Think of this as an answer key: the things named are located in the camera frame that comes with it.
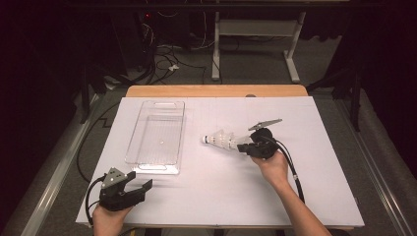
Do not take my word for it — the left hand-held gripper cable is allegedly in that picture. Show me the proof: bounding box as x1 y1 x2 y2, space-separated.
85 176 106 227

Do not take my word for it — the black computer tower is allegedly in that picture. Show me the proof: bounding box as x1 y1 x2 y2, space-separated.
111 9 158 72

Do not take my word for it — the bundle of floor cables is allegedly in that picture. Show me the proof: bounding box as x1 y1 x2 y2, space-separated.
141 42 208 87

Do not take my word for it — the hand-held gripper cable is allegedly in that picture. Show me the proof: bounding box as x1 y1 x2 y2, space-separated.
85 176 106 227
262 135 306 205

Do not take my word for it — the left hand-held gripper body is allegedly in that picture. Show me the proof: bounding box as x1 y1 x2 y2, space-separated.
98 167 146 211

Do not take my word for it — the white metal stand frame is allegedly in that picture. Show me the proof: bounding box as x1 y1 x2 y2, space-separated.
210 11 308 84

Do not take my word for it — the person's right hand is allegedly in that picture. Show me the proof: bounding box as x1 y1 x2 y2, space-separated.
250 150 290 191

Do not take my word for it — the person's left hand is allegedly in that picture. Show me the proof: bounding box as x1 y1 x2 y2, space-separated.
92 206 132 236

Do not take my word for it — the right hand-held gripper cable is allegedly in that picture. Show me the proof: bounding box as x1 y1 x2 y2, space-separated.
262 135 306 205

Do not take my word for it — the clear plastic container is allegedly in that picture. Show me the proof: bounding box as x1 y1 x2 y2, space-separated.
124 99 187 175

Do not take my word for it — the black floor cable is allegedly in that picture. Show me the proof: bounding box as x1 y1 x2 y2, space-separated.
77 101 121 183

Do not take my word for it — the black metal stand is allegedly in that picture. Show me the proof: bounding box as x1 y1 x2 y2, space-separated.
78 62 109 125
306 65 363 132

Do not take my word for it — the aluminium rail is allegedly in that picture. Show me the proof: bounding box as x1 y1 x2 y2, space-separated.
333 97 417 236
19 94 99 236

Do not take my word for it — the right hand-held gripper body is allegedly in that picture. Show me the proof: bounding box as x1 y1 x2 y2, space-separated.
247 118 283 160

